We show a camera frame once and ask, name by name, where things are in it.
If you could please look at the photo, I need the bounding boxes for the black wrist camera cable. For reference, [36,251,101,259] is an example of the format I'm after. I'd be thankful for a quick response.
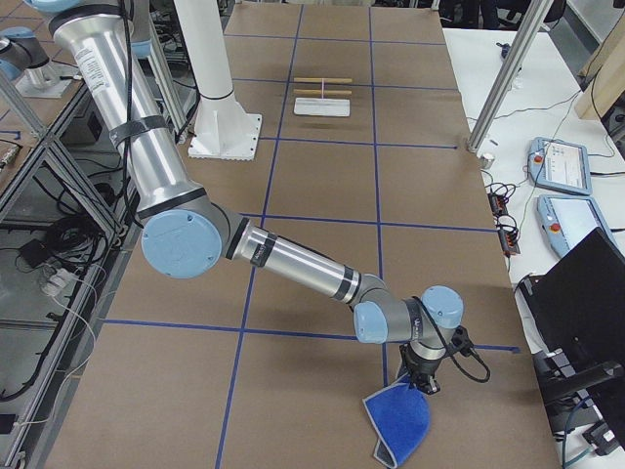
[414,295,491,384]

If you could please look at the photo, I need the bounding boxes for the aluminium frame post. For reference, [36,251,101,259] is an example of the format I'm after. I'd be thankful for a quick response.
[467,0,553,153]

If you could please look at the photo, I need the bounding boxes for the black cable connector strip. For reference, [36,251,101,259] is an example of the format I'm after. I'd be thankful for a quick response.
[485,182,521,258]

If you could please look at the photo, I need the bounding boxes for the blue grey towel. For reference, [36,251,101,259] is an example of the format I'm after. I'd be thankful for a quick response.
[362,376,431,468]

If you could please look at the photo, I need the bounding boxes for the lower teach pendant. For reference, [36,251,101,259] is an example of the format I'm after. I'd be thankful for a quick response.
[537,194,614,258]

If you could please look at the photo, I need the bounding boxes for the teach pendant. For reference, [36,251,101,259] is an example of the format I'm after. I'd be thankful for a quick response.
[527,137,592,195]
[537,194,614,258]

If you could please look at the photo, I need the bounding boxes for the upper teach pendant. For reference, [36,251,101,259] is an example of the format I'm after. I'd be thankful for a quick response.
[527,137,592,195]

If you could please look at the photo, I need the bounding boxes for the small metal cylinder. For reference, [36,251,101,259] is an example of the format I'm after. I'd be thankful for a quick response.
[479,152,495,170]

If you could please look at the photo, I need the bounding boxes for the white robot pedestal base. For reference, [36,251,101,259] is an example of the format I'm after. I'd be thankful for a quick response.
[175,0,263,160]

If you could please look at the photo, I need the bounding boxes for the white towel rack wooden bars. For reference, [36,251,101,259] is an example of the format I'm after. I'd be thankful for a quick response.
[293,77,353,117]

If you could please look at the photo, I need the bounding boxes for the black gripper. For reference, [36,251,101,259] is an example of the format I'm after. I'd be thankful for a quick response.
[399,340,447,394]

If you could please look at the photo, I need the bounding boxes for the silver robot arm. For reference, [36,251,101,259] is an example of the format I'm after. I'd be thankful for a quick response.
[1,26,82,99]
[33,1,465,394]

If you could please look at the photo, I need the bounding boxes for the brown paper table cover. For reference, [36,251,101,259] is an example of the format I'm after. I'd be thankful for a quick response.
[46,1,559,468]

